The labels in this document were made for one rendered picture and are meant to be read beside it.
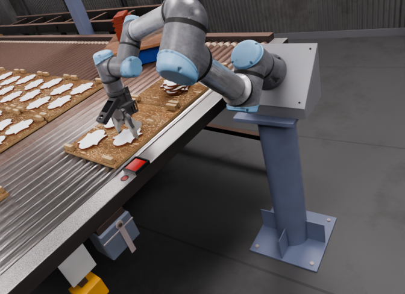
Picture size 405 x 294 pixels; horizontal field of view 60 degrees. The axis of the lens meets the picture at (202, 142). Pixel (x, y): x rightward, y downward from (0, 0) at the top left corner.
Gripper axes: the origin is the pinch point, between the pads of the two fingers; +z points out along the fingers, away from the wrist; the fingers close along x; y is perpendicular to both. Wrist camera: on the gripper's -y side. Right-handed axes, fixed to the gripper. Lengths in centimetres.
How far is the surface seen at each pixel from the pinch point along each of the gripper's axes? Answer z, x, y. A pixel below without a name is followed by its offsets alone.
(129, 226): 18.9, -21.2, -26.3
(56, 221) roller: 5.7, -9.0, -43.5
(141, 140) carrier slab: 0.8, -7.6, 0.6
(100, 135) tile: -0.1, 13.4, -3.5
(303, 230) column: 80, -51, 50
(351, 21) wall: 54, 13, 339
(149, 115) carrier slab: -0.3, 2.9, 16.5
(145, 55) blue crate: -8, 54, 69
